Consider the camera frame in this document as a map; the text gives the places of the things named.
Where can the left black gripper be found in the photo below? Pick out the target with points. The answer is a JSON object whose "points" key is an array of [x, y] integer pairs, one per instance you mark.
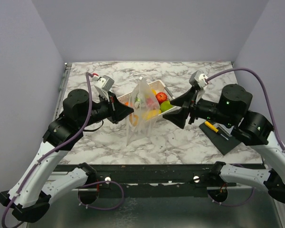
{"points": [[117, 109]]}

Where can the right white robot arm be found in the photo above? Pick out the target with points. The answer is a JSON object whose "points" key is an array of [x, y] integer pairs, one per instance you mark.
{"points": [[250, 128]]}

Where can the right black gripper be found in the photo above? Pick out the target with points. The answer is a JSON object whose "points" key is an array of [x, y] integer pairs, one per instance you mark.
{"points": [[187, 101]]}

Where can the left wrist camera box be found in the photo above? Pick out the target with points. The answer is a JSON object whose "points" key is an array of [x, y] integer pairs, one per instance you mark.
{"points": [[102, 84]]}

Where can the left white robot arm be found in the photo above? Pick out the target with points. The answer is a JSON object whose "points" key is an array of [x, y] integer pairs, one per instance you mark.
{"points": [[32, 196]]}

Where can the clear zip top bag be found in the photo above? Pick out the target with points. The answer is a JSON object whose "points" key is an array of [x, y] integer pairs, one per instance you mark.
{"points": [[143, 128]]}

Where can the green toy watermelon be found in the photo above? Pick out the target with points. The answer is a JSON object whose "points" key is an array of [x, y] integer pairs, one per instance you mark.
{"points": [[138, 100]]}

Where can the red toy apple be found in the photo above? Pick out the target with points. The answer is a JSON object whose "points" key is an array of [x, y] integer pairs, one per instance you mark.
{"points": [[161, 97]]}

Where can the green toy pear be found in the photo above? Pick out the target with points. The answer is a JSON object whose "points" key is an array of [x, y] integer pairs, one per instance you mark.
{"points": [[165, 106]]}

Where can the black cutting board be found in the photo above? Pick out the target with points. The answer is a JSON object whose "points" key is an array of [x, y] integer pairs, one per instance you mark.
{"points": [[220, 140]]}

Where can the yellow orange toy lemon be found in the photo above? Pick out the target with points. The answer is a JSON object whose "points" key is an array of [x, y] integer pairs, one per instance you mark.
{"points": [[133, 119]]}

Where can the white perforated plastic basket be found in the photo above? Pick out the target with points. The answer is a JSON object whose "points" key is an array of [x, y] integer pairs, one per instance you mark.
{"points": [[158, 86]]}

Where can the red toy pomegranate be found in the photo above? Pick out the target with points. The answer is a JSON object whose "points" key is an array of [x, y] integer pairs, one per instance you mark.
{"points": [[151, 103]]}

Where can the black metal base rail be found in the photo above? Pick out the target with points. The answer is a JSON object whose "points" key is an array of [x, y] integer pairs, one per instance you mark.
{"points": [[154, 181]]}

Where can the yellow handled knife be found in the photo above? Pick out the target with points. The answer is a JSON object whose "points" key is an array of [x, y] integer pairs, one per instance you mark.
{"points": [[214, 129]]}

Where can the yellow toy mango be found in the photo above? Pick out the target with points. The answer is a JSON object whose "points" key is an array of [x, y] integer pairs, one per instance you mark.
{"points": [[151, 114]]}

